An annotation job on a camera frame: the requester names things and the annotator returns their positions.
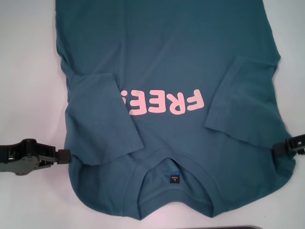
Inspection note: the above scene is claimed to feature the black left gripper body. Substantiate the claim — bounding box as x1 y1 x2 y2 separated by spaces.
0 138 40 177

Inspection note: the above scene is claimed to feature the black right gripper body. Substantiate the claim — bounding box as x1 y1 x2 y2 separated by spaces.
287 134 305 156

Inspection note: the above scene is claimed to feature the blue shirt with pink print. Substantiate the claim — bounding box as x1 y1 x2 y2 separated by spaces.
56 0 297 213

